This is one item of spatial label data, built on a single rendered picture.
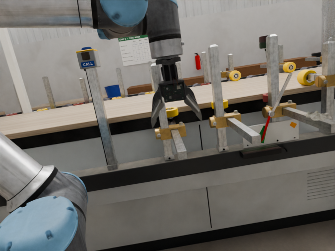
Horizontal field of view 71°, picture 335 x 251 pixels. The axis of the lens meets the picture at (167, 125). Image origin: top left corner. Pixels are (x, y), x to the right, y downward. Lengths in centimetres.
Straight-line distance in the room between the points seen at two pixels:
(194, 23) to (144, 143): 729
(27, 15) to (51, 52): 858
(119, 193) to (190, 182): 34
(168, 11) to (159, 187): 79
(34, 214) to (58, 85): 856
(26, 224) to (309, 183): 147
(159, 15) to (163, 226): 120
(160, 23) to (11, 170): 51
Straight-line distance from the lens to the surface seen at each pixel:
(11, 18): 52
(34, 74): 940
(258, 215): 164
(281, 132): 118
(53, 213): 56
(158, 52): 65
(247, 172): 122
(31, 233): 54
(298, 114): 106
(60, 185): 69
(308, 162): 134
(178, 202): 145
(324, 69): 126
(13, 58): 223
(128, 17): 48
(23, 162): 69
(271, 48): 111
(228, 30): 853
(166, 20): 65
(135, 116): 121
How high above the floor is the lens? 113
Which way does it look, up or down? 15 degrees down
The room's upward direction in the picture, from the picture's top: 9 degrees counter-clockwise
